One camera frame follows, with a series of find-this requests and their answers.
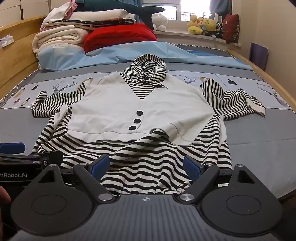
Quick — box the white plush toy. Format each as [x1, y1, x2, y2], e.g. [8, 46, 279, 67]
[151, 13, 169, 32]

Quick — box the tissue box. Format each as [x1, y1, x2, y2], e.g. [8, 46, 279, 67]
[0, 34, 15, 48]

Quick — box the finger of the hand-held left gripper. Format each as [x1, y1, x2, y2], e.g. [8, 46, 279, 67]
[0, 150, 63, 171]
[0, 142, 26, 154]

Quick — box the window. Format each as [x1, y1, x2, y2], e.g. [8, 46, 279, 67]
[162, 0, 212, 22]

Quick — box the printed grey bed sheet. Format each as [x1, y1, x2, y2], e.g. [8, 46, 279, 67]
[0, 43, 296, 200]

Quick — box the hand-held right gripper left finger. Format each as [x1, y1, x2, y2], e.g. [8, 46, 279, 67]
[35, 154, 114, 204]

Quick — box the teal shark plush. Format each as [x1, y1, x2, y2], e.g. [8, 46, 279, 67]
[75, 0, 166, 30]

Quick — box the purple box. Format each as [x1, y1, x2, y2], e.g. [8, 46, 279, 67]
[251, 42, 269, 70]

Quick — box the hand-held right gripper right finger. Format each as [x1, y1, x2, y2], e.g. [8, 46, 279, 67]
[177, 155, 262, 204]

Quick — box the striped plush toy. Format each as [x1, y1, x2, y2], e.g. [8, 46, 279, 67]
[215, 22, 225, 38]

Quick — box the dark star-print blanket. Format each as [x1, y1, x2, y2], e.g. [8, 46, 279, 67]
[45, 18, 137, 31]

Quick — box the white windowsill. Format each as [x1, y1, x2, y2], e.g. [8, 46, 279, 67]
[154, 29, 242, 49]

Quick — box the person's left hand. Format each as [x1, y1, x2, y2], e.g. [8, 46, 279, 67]
[0, 186, 11, 210]

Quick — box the cream folded blanket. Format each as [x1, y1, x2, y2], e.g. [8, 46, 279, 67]
[32, 25, 90, 60]

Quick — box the yellow plush toy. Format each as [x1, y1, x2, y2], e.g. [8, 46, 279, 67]
[202, 18, 218, 36]
[187, 14, 204, 35]

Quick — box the striped and white hooded top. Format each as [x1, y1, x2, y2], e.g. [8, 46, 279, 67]
[31, 54, 266, 195]

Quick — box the red blanket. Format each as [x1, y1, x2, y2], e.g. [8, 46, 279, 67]
[83, 23, 158, 53]

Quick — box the white wardrobe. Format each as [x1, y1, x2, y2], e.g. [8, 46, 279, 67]
[0, 0, 54, 26]

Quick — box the dark red cushion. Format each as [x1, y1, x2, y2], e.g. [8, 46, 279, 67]
[222, 13, 240, 44]

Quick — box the pink and white cloth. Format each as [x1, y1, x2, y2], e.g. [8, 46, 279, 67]
[40, 0, 78, 31]

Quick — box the light blue quilt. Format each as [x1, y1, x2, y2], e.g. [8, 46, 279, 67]
[37, 41, 254, 71]

